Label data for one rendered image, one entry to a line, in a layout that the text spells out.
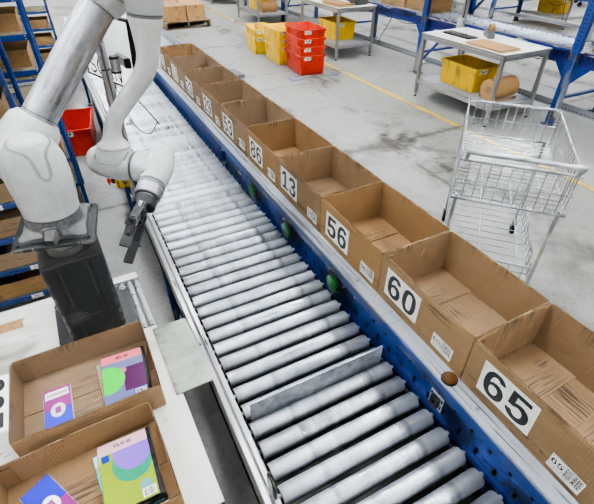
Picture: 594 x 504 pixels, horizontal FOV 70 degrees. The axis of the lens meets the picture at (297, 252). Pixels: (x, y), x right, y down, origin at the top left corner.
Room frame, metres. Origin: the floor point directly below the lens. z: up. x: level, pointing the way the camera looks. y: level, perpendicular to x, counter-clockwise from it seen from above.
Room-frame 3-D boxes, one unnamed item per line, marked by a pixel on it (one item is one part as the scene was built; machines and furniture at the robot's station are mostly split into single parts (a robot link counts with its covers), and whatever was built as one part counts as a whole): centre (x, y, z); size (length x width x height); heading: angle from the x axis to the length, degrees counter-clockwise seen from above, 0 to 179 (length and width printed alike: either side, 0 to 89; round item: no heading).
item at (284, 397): (0.79, -0.07, 0.76); 0.46 x 0.01 x 0.09; 117
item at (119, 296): (1.07, 0.72, 0.91); 0.26 x 0.26 x 0.33; 29
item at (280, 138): (2.01, 0.05, 0.97); 0.39 x 0.29 x 0.17; 27
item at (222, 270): (1.40, 0.24, 0.72); 0.52 x 0.05 x 0.05; 117
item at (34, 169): (1.08, 0.73, 1.33); 0.18 x 0.16 x 0.22; 44
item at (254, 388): (0.88, -0.03, 0.72); 0.52 x 0.05 x 0.05; 117
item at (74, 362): (0.76, 0.62, 0.80); 0.38 x 0.28 x 0.10; 118
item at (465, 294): (0.97, -0.49, 0.96); 0.39 x 0.29 x 0.17; 27
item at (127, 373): (0.80, 0.53, 0.78); 0.19 x 0.14 x 0.02; 24
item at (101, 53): (1.98, 0.85, 1.11); 0.12 x 0.05 x 0.88; 27
